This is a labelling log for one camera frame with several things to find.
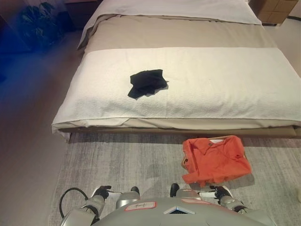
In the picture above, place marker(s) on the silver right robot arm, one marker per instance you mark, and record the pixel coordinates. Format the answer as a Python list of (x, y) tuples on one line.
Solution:
[(235, 207)]

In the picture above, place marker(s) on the silver left robot leg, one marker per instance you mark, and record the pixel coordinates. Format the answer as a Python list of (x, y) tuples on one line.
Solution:
[(129, 197)]

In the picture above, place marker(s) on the brown wooden nightstand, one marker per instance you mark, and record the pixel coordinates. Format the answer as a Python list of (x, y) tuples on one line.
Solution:
[(77, 11)]

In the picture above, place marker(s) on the beige bed base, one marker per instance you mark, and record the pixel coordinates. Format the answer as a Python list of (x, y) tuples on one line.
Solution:
[(164, 131)]

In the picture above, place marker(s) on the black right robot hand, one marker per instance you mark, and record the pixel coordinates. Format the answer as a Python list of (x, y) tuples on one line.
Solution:
[(221, 191)]

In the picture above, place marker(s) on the white textured bed blanket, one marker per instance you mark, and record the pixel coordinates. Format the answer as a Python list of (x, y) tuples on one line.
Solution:
[(211, 94)]

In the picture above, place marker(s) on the grey rug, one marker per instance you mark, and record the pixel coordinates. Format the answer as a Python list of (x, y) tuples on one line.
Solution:
[(117, 160)]

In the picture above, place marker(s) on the black garment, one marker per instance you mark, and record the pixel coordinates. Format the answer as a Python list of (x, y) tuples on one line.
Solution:
[(147, 82)]

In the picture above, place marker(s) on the silver robot leg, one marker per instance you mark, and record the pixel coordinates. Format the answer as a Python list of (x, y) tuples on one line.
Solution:
[(184, 194), (129, 197)]

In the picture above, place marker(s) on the white bed sheet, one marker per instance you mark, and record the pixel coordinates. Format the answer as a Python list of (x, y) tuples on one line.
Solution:
[(164, 7)]

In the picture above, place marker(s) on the silver right robot leg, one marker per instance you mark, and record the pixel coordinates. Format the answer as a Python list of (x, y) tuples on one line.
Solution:
[(184, 194)]

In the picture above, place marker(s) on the orange polo shirt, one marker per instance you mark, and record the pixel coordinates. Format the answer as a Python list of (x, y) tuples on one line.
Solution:
[(216, 162)]

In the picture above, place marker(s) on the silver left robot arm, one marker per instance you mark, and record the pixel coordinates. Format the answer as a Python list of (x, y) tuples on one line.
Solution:
[(92, 207)]

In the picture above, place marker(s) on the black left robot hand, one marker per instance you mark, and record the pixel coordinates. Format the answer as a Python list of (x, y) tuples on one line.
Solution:
[(103, 190)]

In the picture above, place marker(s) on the grey robot torso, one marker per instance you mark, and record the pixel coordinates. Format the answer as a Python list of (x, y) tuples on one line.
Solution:
[(164, 215)]

